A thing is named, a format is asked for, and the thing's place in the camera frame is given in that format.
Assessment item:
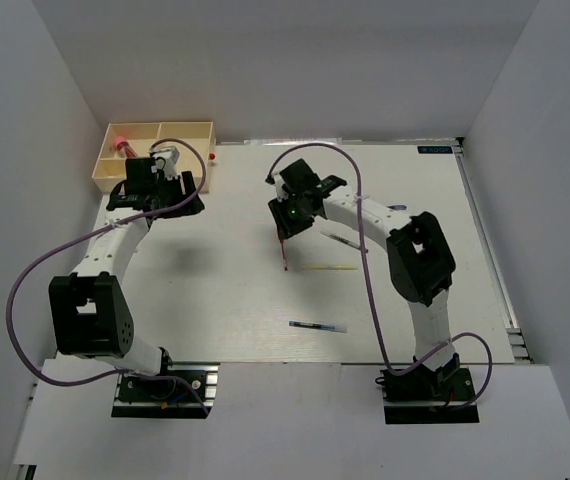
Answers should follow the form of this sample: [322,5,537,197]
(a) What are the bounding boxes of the red ballpoint pen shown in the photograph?
[277,235,289,272]

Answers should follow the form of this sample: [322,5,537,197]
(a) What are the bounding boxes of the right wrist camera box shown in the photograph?
[265,172,289,202]

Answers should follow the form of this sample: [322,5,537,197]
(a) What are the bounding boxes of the black gel pen clear cap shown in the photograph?
[320,230,362,251]

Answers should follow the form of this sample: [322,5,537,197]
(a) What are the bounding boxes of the pink capped marker tube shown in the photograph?
[113,136,137,158]

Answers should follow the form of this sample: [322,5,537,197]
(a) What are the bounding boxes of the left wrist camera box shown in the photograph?
[150,146,180,167]

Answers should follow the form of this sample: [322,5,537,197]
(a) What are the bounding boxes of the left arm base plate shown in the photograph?
[111,364,219,419]

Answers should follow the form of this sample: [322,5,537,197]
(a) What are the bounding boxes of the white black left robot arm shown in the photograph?
[49,147,204,399]

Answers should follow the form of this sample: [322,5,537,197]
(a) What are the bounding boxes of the cream compartment organizer box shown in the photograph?
[92,120,218,196]

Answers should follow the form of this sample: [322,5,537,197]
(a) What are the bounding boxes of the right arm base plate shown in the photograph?
[375,368,480,425]

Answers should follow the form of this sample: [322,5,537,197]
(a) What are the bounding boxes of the yellow highlighter pen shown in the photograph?
[301,264,358,271]

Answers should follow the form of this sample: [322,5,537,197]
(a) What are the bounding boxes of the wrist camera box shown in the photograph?
[265,172,289,202]
[150,146,180,167]

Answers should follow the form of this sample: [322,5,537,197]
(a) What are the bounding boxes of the dark blue gel pen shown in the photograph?
[288,321,347,333]

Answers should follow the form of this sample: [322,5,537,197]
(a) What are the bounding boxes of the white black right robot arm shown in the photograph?
[266,159,460,400]

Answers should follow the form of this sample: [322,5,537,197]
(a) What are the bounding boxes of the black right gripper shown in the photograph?
[268,193,315,243]

